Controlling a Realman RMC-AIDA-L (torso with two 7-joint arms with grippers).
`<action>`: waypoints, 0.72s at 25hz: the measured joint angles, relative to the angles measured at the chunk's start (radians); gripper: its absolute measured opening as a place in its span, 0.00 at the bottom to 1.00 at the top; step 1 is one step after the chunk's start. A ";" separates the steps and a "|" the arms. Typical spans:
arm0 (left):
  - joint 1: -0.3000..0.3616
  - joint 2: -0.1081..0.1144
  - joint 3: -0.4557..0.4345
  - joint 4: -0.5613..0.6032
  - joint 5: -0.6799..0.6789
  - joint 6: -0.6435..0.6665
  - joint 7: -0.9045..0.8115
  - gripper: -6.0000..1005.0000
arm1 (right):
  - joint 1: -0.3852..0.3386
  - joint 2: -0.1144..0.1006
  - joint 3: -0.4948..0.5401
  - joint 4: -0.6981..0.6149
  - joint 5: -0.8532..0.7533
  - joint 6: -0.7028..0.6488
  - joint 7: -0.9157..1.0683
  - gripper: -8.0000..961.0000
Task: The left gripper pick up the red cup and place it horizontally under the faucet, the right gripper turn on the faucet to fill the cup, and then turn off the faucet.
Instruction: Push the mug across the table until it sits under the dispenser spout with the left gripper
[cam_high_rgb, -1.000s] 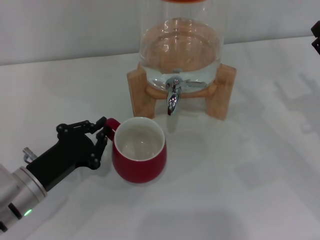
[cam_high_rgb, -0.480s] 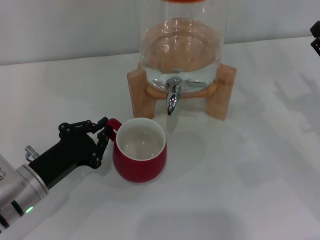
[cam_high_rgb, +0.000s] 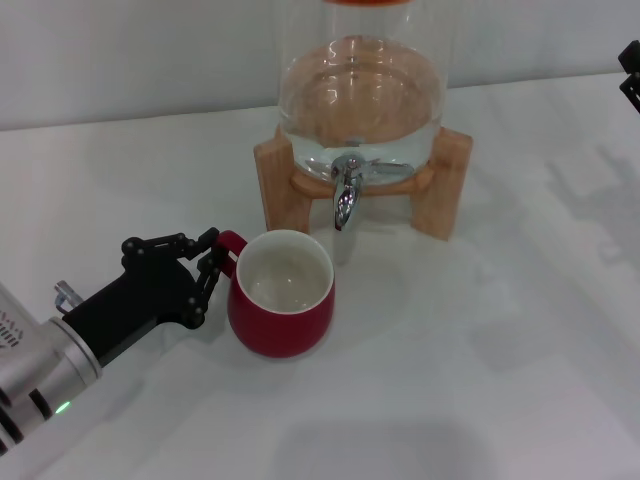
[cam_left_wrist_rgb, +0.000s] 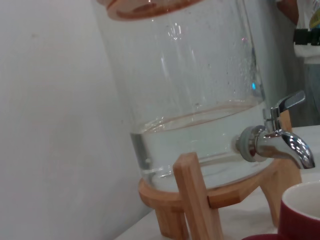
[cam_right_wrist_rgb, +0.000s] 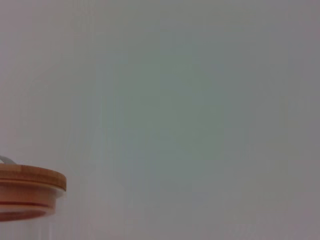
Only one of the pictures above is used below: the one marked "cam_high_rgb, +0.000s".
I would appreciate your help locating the red cup white inside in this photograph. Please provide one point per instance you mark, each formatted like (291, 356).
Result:
(280, 320)

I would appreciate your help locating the wooden dispenser stand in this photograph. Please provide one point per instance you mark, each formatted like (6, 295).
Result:
(435, 190)

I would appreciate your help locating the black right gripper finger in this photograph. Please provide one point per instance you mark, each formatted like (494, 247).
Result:
(634, 90)
(632, 56)

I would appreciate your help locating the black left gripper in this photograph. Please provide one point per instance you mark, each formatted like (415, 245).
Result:
(145, 295)

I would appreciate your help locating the chrome dispenser faucet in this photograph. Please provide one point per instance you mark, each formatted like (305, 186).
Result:
(346, 192)

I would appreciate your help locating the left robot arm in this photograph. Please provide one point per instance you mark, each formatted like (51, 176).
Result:
(55, 365)

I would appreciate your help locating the glass water dispenser jar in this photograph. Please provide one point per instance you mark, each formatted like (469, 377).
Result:
(360, 90)

